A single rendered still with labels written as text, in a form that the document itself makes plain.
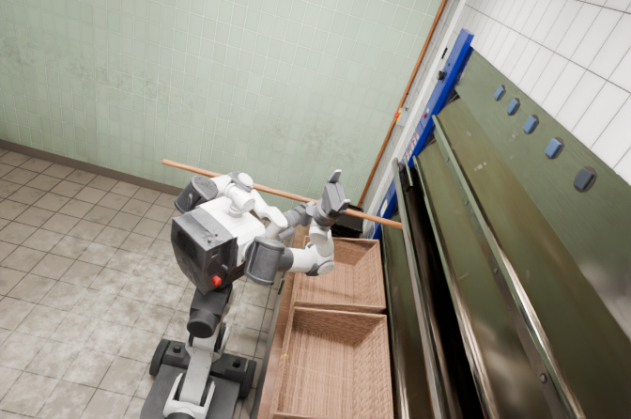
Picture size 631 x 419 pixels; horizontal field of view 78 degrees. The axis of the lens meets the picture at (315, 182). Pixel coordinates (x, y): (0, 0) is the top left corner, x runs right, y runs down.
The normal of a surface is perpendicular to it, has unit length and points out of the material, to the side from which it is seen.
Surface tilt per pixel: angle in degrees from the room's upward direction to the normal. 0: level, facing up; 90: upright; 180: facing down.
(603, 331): 70
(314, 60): 90
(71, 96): 90
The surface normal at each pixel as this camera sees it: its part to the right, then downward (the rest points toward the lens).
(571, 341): -0.81, -0.53
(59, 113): -0.08, 0.52
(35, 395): 0.26, -0.81
